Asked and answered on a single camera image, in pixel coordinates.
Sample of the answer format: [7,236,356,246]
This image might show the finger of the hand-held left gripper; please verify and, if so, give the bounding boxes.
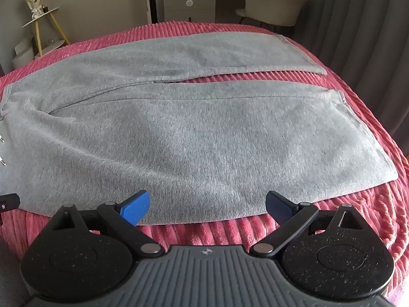
[0,193,20,212]

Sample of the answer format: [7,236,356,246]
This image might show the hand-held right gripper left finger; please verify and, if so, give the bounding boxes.
[50,190,164,258]

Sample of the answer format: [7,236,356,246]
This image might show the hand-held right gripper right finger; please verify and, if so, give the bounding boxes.
[251,190,365,258]

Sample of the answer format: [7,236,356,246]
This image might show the cream shell-back chair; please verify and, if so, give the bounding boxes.
[236,0,309,35]

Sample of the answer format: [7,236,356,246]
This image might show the pink ribbed blanket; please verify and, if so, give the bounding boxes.
[0,22,409,307]

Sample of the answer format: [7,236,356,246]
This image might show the grey curtain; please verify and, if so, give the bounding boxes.
[296,0,409,156]

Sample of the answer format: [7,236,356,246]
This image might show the white nightstand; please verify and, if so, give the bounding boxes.
[163,0,217,24]

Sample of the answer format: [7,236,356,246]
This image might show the grey pants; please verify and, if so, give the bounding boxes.
[0,31,399,226]

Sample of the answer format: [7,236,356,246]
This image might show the cream wrapped bouquet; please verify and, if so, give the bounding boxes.
[21,0,48,20]

